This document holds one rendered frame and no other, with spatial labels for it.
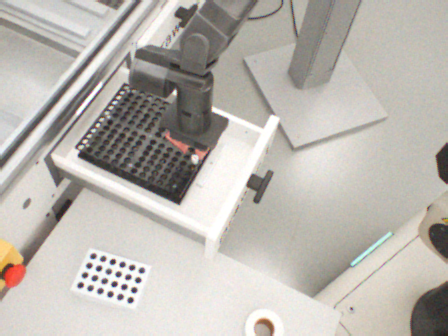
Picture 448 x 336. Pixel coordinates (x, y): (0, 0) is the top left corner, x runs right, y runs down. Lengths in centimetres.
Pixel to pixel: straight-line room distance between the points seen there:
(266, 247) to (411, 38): 130
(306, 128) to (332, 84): 27
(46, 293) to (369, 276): 96
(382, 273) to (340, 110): 82
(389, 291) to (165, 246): 81
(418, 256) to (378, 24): 131
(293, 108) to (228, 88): 30
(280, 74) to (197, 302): 143
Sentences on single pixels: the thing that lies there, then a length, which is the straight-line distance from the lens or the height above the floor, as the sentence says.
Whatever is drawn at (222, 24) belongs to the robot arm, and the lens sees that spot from 72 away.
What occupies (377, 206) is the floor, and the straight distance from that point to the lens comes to 205.
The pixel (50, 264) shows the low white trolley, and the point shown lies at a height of 76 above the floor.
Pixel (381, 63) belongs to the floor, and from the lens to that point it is 248.
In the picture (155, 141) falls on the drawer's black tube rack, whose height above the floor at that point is 90.
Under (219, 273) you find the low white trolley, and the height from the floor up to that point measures 76.
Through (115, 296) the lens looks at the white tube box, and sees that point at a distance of 97.
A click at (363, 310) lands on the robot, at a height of 28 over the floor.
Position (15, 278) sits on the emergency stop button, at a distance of 92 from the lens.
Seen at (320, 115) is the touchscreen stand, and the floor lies 4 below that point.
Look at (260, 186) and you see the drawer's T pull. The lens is 93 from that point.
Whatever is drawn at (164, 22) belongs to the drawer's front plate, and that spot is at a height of 92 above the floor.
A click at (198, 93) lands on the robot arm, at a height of 114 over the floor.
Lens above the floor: 173
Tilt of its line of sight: 60 degrees down
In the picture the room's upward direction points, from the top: 9 degrees clockwise
